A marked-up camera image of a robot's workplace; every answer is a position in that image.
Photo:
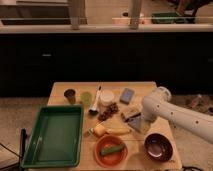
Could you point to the blue grey towel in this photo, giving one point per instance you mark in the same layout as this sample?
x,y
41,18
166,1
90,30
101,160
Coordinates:
x,y
139,124

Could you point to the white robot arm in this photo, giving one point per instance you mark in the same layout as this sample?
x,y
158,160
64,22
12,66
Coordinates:
x,y
157,104

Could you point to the green plastic tray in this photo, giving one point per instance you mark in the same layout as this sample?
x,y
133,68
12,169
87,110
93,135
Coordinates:
x,y
55,140

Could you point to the white round container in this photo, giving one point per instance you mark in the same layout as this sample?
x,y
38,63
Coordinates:
x,y
106,97

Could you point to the blue sponge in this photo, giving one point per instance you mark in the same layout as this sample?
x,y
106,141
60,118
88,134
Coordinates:
x,y
126,95

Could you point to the dark grape bunch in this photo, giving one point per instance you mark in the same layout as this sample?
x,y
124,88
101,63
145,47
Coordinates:
x,y
108,112

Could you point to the tan brown block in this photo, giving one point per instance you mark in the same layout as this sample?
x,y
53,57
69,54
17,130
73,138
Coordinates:
x,y
130,112

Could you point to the dark brown cup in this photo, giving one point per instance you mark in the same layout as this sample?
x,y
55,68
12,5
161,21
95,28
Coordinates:
x,y
70,95

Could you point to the orange yellow toy fruit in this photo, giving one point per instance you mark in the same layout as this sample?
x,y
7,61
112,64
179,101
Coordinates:
x,y
99,130

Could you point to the yellow banana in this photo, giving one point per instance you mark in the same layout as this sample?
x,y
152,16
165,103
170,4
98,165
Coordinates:
x,y
118,131

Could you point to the green cucumber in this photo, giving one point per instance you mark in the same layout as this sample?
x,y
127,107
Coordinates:
x,y
112,149

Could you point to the orange bowl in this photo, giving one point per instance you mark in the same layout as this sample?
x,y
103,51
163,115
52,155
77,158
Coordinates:
x,y
110,160

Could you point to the dark purple bowl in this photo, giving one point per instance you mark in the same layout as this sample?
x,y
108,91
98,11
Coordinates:
x,y
158,147

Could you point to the green bin in background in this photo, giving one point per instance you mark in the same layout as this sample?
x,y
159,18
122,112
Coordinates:
x,y
168,18

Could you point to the black chair frame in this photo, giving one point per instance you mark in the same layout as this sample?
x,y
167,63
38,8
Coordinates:
x,y
20,154

